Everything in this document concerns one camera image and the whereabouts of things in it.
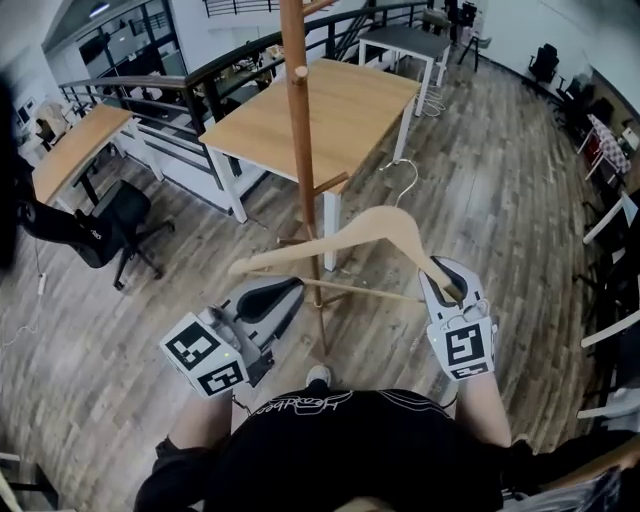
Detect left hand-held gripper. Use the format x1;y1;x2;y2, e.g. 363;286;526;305
159;277;306;400

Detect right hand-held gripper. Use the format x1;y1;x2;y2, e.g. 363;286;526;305
418;255;500;383

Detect wooden hanger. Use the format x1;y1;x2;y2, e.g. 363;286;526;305
228;158;464;305

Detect wooden coat stand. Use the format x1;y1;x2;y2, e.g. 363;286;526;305
276;0;351;357

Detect person's right forearm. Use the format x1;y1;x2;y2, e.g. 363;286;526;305
456;371;514;450

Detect person's left forearm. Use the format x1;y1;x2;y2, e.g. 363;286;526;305
171;391;235;452

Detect white shoe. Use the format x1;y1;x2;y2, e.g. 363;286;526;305
305;364;333;389

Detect person's black T-shirt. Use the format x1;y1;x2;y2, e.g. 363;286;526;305
134;388;551;512

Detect black office chair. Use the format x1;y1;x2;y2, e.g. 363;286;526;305
528;43;560;85
17;178;176;292
556;76;585;115

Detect square wooden table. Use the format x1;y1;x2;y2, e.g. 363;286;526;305
198;57;424;273

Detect black metal railing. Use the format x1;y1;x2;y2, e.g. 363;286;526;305
58;0;436;192

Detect checkered cloth table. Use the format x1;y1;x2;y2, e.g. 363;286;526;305
576;113;635;182

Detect long wooden desk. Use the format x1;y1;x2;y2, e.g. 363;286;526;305
32;103;165;214

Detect white chair black legs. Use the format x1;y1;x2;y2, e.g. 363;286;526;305
456;33;494;72

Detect grey top table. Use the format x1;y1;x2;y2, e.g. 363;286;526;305
357;24;454;117

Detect cardboard boxes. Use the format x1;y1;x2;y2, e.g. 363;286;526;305
33;98;77;147

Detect white metal frame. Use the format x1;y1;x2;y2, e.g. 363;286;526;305
575;189;640;421

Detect bundle of white cables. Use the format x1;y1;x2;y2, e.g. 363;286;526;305
413;83;447;120

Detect white floor cable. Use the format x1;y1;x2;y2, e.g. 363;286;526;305
0;293;47;349

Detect glass partition wall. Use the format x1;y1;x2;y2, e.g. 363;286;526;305
42;0;187;97

